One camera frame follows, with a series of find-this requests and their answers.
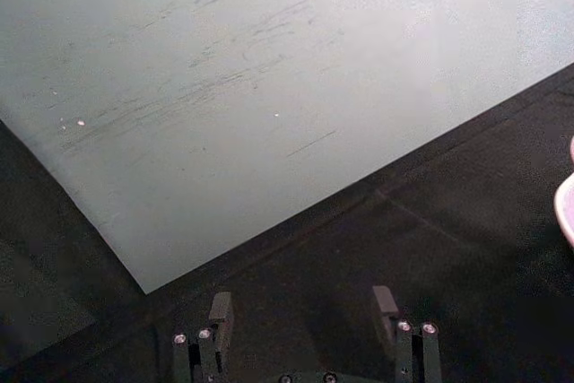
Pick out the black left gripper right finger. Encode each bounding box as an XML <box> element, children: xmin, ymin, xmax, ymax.
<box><xmin>371</xmin><ymin>285</ymin><xmax>443</xmax><ymax>383</ymax></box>

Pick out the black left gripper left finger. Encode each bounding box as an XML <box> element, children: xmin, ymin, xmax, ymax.
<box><xmin>172</xmin><ymin>291</ymin><xmax>236</xmax><ymax>383</ymax></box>

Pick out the black table cloth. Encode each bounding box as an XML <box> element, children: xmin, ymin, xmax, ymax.
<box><xmin>0</xmin><ymin>63</ymin><xmax>574</xmax><ymax>383</ymax></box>

